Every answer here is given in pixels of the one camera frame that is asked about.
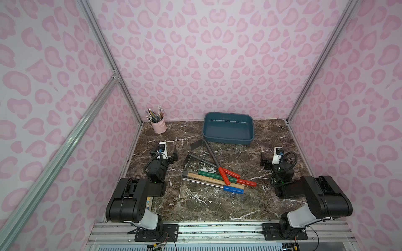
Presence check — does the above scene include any colored pencils bunch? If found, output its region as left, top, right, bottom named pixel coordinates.
left=146, top=106, right=164, bottom=123

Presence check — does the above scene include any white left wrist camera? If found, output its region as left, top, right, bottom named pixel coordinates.
left=157, top=141, right=167, bottom=154

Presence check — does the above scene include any blue treehouse book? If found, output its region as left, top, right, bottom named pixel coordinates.
left=146, top=197, right=153, bottom=211

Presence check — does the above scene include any green rake red handle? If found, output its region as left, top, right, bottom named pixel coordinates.
left=197, top=170, right=258, bottom=188

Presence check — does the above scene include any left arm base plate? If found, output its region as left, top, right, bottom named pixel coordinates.
left=135, top=224, right=179, bottom=243

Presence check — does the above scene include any pink pencil cup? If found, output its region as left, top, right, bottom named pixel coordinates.
left=151, top=119, right=167, bottom=134

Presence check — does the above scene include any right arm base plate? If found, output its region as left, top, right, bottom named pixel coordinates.
left=261, top=223, right=308, bottom=241

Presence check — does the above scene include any wooden handle hammer tool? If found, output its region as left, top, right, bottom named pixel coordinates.
left=182, top=171, right=245, bottom=189

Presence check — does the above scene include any teal plastic storage box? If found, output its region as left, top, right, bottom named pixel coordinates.
left=203, top=112, right=254, bottom=145

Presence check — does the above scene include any silver tool blue handle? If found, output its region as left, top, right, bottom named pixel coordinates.
left=183, top=178, right=244, bottom=194

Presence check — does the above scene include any aluminium front rail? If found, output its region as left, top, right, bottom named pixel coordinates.
left=85, top=220, right=360, bottom=251

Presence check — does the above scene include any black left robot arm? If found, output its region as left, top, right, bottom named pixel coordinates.
left=105, top=142, right=178, bottom=232

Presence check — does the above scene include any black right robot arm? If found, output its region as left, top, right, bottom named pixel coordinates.
left=260, top=148, right=353, bottom=239

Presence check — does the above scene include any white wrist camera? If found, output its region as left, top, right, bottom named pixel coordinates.
left=272, top=147, right=284, bottom=165
left=157, top=141, right=167, bottom=154

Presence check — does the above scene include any grey rake red handle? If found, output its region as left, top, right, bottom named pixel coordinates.
left=185, top=153, right=241, bottom=178

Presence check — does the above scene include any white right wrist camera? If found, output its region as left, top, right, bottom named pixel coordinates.
left=272, top=147, right=284, bottom=165

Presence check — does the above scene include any grey hoe red handle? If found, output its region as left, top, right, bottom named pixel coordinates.
left=190, top=139, right=230, bottom=186

